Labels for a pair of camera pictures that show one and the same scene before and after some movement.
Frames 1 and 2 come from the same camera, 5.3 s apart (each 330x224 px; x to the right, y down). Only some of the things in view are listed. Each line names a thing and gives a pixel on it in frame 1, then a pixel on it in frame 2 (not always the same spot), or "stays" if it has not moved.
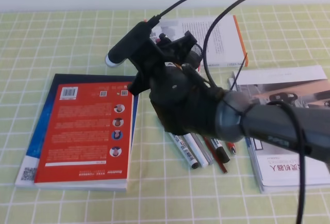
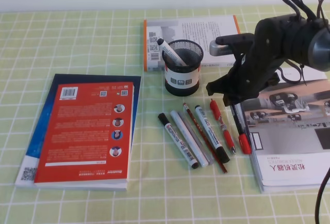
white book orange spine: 225,47 stays
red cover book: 86,140 stays
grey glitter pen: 202,147 stays
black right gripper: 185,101 to 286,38
